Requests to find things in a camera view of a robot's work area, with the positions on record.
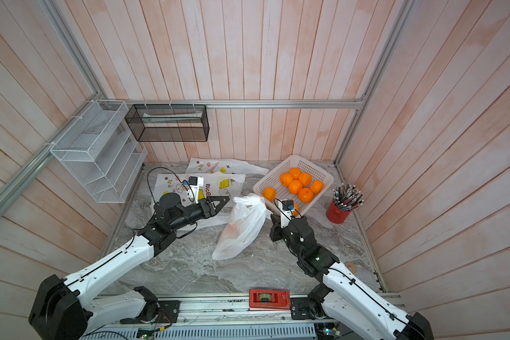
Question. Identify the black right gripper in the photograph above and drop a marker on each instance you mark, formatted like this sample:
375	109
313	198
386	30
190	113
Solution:
278	229

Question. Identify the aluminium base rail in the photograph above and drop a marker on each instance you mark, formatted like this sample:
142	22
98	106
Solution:
228	316

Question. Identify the black wire mesh basket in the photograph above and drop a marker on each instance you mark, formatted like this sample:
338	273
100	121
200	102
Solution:
168	122

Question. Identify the white printed bag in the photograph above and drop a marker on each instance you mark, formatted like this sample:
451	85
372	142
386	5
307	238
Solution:
229	185
223	166

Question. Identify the red tape dispenser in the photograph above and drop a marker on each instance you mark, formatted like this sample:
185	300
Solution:
269	299

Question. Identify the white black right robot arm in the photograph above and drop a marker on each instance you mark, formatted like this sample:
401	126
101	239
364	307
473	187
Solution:
340	295

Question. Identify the orange fruit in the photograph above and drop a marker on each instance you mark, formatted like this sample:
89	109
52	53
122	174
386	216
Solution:
286	178
316	187
305	179
269	193
306	195
295	172
295	186

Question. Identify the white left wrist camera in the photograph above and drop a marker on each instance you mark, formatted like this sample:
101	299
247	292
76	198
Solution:
194	186

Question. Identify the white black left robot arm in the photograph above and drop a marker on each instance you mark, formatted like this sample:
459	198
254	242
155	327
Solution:
68	308

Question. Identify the red cup of pens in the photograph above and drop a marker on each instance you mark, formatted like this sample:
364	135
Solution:
346	198

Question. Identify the white plastic perforated basket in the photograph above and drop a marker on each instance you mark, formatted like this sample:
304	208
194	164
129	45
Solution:
272	179

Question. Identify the white plastic bag front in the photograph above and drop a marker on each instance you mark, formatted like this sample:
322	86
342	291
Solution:
246	220

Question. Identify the white printed bag back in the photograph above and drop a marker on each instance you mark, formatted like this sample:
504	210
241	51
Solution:
223	166

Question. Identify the white wire mesh shelf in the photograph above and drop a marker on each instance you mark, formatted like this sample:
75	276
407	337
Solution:
101	155

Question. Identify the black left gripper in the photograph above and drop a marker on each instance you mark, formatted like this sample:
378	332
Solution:
209	210

